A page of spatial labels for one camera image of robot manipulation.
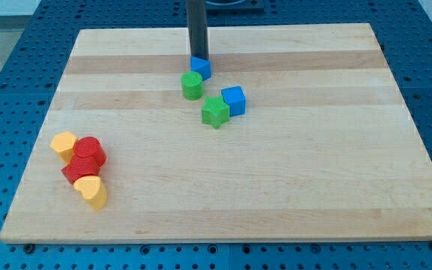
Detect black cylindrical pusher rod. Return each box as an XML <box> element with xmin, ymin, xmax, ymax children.
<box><xmin>186</xmin><ymin>0</ymin><xmax>209</xmax><ymax>60</ymax></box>

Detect blue triangle block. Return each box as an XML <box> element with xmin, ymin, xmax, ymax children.
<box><xmin>190</xmin><ymin>56</ymin><xmax>212</xmax><ymax>81</ymax></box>

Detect blue cube block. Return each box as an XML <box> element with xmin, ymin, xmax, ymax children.
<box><xmin>221</xmin><ymin>85</ymin><xmax>246</xmax><ymax>117</ymax></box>

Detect green star block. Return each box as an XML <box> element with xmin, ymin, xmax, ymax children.
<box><xmin>201</xmin><ymin>95</ymin><xmax>230</xmax><ymax>129</ymax></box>

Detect green cylinder block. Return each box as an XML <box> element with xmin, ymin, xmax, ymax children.
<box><xmin>181</xmin><ymin>71</ymin><xmax>203</xmax><ymax>101</ymax></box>

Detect wooden board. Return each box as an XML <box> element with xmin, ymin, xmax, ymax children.
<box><xmin>0</xmin><ymin>23</ymin><xmax>432</xmax><ymax>245</ymax></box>

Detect red cylinder block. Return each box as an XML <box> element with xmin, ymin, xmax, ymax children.
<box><xmin>73</xmin><ymin>136</ymin><xmax>107</xmax><ymax>167</ymax></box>

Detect red pentagon block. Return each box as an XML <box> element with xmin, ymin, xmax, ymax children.
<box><xmin>61</xmin><ymin>155</ymin><xmax>100</xmax><ymax>185</ymax></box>

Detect yellow hexagon block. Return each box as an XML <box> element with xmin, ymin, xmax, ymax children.
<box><xmin>50</xmin><ymin>131</ymin><xmax>78</xmax><ymax>164</ymax></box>

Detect yellow heart block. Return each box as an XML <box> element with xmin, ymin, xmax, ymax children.
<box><xmin>73</xmin><ymin>175</ymin><xmax>108</xmax><ymax>211</ymax></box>

